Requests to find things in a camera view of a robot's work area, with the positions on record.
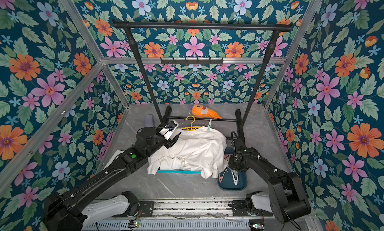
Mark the yellow plastic hanger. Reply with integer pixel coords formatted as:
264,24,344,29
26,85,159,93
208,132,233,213
181,116,201,131

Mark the white t-shirt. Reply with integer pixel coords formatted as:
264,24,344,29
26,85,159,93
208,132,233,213
147,127,229,179

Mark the light green clothespin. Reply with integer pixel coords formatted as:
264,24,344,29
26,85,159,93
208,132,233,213
207,119,214,132

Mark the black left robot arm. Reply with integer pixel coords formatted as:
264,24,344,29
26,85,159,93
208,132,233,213
42,122,179,231

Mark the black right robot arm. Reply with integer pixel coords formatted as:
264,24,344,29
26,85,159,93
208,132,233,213
229,131,312,224

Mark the teal basket under shirt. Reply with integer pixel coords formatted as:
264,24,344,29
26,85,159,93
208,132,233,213
157,170,202,175

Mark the dark teal clothespin tray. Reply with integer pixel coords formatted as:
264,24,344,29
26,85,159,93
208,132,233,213
217,165,248,192

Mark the grey purple cylinder roller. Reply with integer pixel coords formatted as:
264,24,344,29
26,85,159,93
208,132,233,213
144,115,155,128

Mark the black clothes rack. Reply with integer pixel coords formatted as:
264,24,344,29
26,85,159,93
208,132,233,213
113,21,293,139

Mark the orange plush fish toy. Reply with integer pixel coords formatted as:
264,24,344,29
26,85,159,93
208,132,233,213
189,104,221,119

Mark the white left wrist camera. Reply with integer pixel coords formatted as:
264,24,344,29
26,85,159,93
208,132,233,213
159,121,179,141

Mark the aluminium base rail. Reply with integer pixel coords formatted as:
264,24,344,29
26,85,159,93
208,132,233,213
84,198,322,231

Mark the black wall hook rail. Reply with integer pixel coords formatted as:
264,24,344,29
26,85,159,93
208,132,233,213
160,58,224,65

